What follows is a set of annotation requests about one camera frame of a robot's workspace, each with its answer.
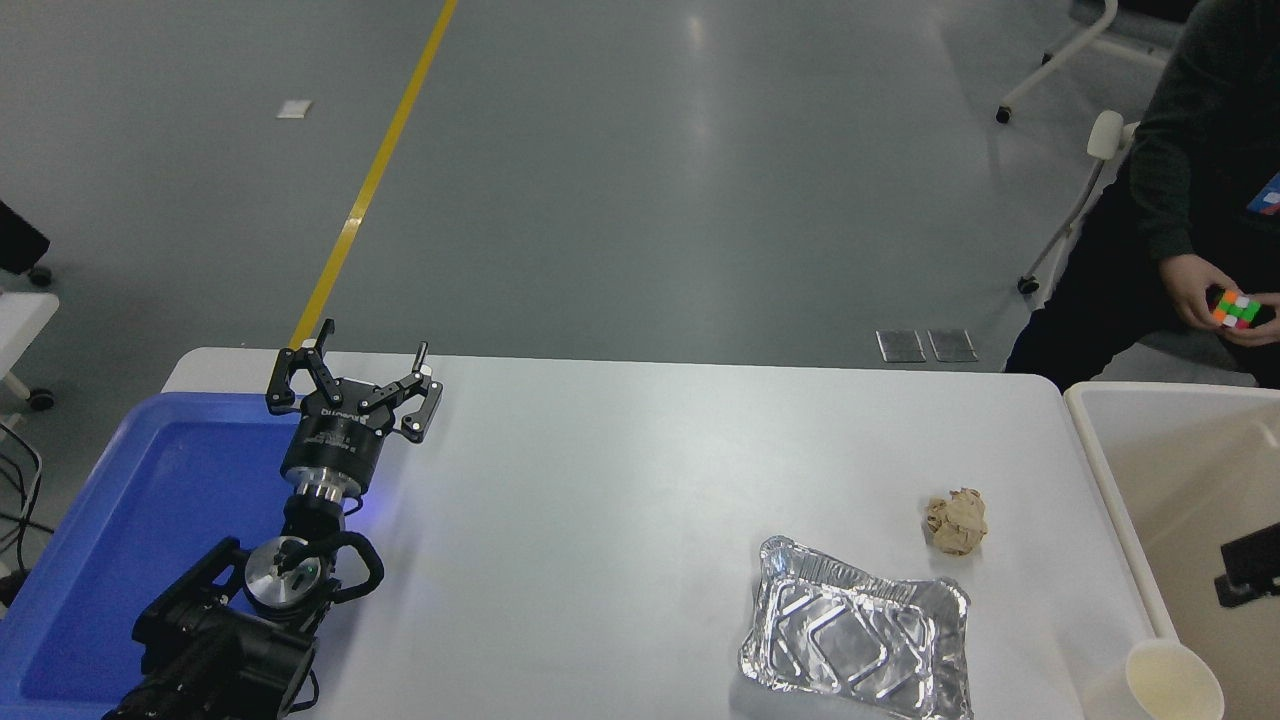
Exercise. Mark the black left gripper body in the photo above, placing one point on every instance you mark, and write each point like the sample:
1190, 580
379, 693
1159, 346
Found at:
335, 445

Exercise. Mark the white paper cup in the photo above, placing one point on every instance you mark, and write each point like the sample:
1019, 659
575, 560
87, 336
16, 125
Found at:
1172, 685

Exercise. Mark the colourful puzzle cube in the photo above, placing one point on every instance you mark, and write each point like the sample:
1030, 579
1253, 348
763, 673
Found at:
1235, 310

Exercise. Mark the person's right forearm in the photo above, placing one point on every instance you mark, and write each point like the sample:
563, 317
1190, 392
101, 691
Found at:
1165, 200

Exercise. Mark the person's right hand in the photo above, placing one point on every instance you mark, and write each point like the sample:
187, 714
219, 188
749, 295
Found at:
1190, 285

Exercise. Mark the person's left hand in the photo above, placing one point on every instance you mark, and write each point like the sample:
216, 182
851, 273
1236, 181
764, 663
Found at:
1268, 330

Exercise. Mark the blue plastic tray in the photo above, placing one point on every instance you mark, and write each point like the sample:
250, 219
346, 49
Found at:
130, 500

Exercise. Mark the white wheeled side table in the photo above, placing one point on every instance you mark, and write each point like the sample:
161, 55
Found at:
22, 320

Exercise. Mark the white paper scrap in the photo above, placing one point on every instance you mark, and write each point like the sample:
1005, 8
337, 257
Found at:
294, 110

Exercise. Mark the black wheeled chair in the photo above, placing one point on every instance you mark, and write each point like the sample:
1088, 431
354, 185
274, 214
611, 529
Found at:
18, 240

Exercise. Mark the metal floor plate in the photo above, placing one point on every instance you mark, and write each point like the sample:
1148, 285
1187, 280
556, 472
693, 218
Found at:
953, 345
901, 346

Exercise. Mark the silver foil tray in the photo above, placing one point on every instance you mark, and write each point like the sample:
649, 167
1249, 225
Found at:
850, 640

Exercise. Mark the crumpled tan paper ball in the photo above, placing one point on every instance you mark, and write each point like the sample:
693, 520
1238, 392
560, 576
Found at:
957, 523

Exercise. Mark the person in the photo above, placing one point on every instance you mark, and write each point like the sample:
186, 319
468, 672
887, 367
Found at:
1100, 300

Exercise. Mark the white-framed wheeled chair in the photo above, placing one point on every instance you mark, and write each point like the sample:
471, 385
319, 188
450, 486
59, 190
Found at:
1105, 135

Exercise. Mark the large pale bin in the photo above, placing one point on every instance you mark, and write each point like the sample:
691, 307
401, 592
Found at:
1180, 470

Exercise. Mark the white chair with grey seat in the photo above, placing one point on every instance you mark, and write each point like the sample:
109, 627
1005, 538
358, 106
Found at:
1120, 25

